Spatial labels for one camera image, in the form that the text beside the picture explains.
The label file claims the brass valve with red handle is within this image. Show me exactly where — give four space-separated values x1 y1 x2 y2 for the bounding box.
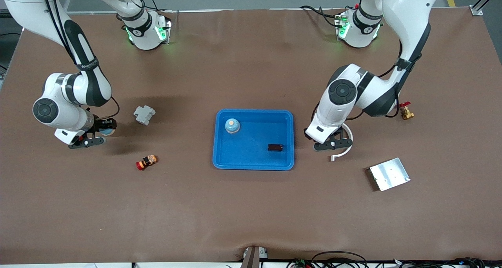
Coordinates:
397 102 415 121

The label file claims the brown table cover mat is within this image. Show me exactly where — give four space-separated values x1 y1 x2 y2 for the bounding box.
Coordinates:
0 7 502 265

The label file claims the black base cable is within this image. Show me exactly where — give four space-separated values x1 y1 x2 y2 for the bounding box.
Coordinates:
300 5 342 27
144 0 171 14

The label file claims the white circuit breaker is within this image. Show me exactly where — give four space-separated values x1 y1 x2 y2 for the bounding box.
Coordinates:
133 105 156 126

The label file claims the aluminium frame profile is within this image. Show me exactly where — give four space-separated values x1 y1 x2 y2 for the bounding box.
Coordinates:
470 0 502 16

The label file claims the grey metal table bracket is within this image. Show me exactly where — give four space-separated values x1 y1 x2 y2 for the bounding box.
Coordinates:
241 246 269 268

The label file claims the white curved plastic arc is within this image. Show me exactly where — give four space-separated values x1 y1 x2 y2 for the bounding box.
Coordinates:
331 123 354 162

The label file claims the red button with orange body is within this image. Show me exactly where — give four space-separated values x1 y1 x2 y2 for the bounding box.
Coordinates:
136 154 158 171

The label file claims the blue plastic tray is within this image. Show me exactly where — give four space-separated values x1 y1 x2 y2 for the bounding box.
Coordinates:
212 109 295 171

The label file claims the silver metal plate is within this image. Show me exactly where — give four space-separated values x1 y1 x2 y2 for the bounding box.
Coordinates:
366 157 411 192

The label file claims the black cable bundle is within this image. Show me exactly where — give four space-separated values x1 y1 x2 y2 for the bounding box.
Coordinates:
286 251 502 268

